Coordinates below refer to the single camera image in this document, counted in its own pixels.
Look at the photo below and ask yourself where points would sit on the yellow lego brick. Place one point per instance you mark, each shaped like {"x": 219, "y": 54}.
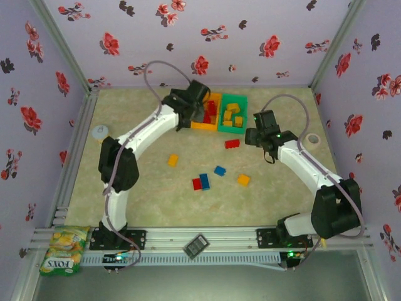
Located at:
{"x": 227, "y": 115}
{"x": 172, "y": 160}
{"x": 227, "y": 123}
{"x": 243, "y": 180}
{"x": 238, "y": 121}
{"x": 232, "y": 107}

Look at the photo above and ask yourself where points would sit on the blue lego brick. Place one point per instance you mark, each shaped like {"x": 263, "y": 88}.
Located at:
{"x": 205, "y": 181}
{"x": 220, "y": 170}

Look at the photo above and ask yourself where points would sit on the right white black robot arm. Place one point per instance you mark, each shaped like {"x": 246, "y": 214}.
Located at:
{"x": 335, "y": 210}

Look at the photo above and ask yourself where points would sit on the orange plastic bin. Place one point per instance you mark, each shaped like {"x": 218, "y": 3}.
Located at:
{"x": 203, "y": 126}

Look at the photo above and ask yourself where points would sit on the green plastic bin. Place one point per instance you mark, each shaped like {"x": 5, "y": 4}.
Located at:
{"x": 232, "y": 130}

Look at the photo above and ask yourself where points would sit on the beige tape roll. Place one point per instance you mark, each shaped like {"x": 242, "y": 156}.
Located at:
{"x": 308, "y": 141}

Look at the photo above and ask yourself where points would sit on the tape roll left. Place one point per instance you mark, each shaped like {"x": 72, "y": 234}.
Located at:
{"x": 99, "y": 131}

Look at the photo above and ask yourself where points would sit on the control board with green light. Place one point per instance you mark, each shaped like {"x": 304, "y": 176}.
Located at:
{"x": 117, "y": 258}
{"x": 291, "y": 255}

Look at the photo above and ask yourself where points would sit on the small black electronic box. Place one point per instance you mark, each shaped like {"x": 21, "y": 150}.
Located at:
{"x": 196, "y": 246}

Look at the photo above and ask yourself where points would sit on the green yellow candy bag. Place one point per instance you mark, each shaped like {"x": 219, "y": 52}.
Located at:
{"x": 62, "y": 251}

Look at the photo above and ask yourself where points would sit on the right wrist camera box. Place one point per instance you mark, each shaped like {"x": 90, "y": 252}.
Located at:
{"x": 266, "y": 120}

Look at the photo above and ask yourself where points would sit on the aluminium side rail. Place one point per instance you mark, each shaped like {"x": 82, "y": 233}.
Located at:
{"x": 84, "y": 119}

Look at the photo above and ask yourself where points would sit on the long aluminium base rail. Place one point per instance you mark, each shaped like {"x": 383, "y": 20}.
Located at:
{"x": 219, "y": 238}

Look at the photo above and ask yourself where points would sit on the aluminium frame post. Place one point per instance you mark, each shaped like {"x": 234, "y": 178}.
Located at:
{"x": 63, "y": 44}
{"x": 336, "y": 44}

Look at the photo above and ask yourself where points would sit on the aluminium frame leg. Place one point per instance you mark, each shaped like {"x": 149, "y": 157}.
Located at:
{"x": 25, "y": 276}
{"x": 372, "y": 276}

